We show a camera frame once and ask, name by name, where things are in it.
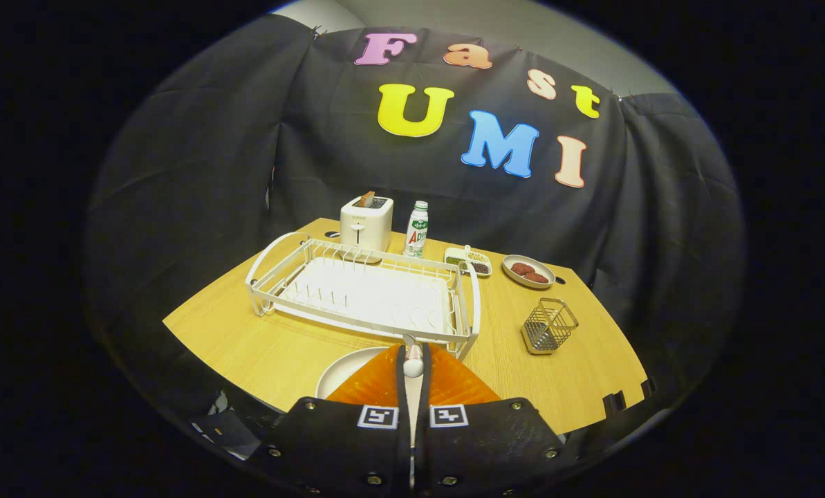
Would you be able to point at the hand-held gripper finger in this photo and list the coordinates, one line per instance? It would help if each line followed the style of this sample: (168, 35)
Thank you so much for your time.
(404, 443)
(420, 449)

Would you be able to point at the beige round plate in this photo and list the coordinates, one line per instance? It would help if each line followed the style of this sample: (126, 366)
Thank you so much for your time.
(343, 373)

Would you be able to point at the white divided dish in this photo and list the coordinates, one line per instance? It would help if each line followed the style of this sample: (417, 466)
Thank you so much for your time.
(453, 253)

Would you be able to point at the beige dish with meat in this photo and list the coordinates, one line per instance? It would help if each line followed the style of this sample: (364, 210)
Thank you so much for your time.
(547, 275)

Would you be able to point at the dark angular object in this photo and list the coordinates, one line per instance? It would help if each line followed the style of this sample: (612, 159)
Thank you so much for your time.
(236, 425)

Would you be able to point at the pile of dark beans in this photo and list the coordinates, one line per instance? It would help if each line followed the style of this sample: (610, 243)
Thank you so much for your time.
(480, 268)

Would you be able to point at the red meat patty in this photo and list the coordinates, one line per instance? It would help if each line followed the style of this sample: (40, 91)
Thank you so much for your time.
(522, 268)
(537, 277)

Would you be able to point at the white drink bottle green label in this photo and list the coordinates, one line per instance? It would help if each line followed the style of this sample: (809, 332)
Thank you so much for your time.
(416, 232)

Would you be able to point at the white toaster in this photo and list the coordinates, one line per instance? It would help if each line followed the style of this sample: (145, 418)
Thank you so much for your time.
(367, 228)

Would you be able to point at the brown toast slice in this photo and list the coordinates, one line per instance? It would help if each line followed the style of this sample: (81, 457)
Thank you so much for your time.
(366, 199)

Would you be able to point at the black backdrop cloth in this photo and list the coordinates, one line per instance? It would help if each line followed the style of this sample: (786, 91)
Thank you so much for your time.
(211, 173)

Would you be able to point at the black table edge bracket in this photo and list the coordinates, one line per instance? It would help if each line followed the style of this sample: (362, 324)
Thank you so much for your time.
(647, 387)
(614, 402)

